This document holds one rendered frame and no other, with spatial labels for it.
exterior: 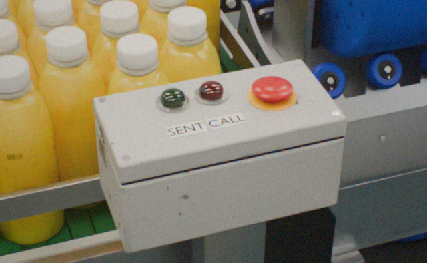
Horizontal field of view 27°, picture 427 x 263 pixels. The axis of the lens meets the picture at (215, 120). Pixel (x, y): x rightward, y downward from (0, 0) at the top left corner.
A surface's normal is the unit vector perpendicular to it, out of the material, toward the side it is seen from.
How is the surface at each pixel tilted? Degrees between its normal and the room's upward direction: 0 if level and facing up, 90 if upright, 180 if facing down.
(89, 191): 90
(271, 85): 0
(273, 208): 90
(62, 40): 0
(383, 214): 110
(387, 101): 52
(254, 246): 90
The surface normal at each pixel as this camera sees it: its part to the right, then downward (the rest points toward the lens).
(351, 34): -0.95, 0.19
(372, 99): 0.26, -0.05
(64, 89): -0.04, 0.26
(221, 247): 0.33, 0.56
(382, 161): 0.31, 0.26
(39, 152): 0.72, 0.41
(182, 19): 0.00, -0.81
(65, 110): -0.05, 0.49
